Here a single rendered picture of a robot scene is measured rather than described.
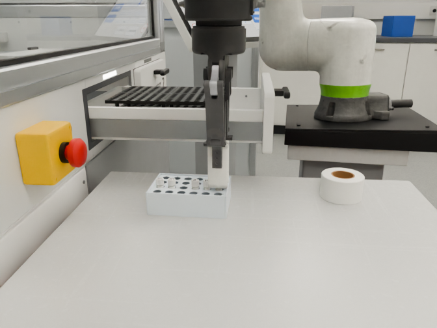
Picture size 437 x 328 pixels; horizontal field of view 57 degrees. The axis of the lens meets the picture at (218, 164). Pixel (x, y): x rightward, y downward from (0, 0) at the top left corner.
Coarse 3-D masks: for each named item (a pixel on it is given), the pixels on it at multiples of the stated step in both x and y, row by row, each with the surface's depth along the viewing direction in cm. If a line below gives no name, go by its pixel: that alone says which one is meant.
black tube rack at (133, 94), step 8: (128, 88) 90; (136, 88) 90; (144, 88) 90; (152, 88) 90; (160, 88) 90; (168, 88) 90; (176, 88) 90; (184, 88) 90; (192, 88) 90; (200, 88) 90; (112, 96) 80; (120, 96) 80; (128, 96) 80; (136, 96) 80; (144, 96) 81; (152, 96) 81; (160, 96) 81; (168, 96) 80; (176, 96) 80; (184, 96) 81; (192, 96) 81; (200, 96) 81; (128, 104) 85; (136, 104) 89; (144, 104) 88; (152, 104) 88; (160, 104) 88; (168, 104) 76; (176, 104) 76; (184, 104) 76; (192, 104) 75; (200, 104) 75
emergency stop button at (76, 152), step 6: (78, 138) 54; (72, 144) 53; (78, 144) 53; (84, 144) 55; (66, 150) 54; (72, 150) 52; (78, 150) 53; (84, 150) 54; (66, 156) 54; (72, 156) 53; (78, 156) 53; (84, 156) 55; (72, 162) 53; (78, 162) 53; (84, 162) 55
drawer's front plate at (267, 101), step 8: (264, 80) 82; (264, 88) 74; (272, 88) 73; (264, 96) 69; (272, 96) 68; (264, 104) 69; (272, 104) 68; (264, 112) 69; (272, 112) 69; (264, 120) 70; (272, 120) 69; (264, 128) 70; (272, 128) 70; (264, 136) 70; (272, 136) 70; (264, 144) 71; (264, 152) 72
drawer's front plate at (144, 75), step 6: (162, 60) 124; (144, 66) 106; (150, 66) 110; (156, 66) 116; (162, 66) 124; (138, 72) 100; (144, 72) 104; (150, 72) 110; (138, 78) 101; (144, 78) 104; (150, 78) 110; (156, 78) 117; (162, 78) 124; (138, 84) 101; (144, 84) 104; (150, 84) 110; (156, 84) 117; (162, 84) 124
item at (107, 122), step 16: (96, 96) 84; (240, 96) 94; (256, 96) 94; (96, 112) 74; (112, 112) 73; (128, 112) 73; (144, 112) 73; (160, 112) 73; (176, 112) 72; (192, 112) 72; (240, 112) 71; (256, 112) 71; (96, 128) 74; (112, 128) 74; (128, 128) 74; (144, 128) 74; (160, 128) 73; (176, 128) 73; (192, 128) 73; (240, 128) 72; (256, 128) 72
